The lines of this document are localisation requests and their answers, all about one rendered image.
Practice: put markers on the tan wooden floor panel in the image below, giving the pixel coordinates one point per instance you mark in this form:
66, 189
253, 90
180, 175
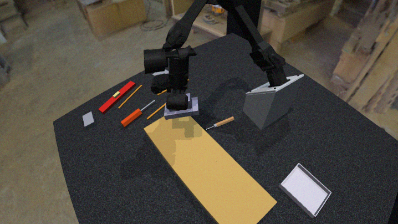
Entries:
224, 189

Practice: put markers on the orange-handled screwdriver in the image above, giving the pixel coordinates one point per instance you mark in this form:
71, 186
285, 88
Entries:
129, 119

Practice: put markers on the awl with wooden handle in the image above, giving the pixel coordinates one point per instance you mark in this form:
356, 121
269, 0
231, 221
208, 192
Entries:
223, 122

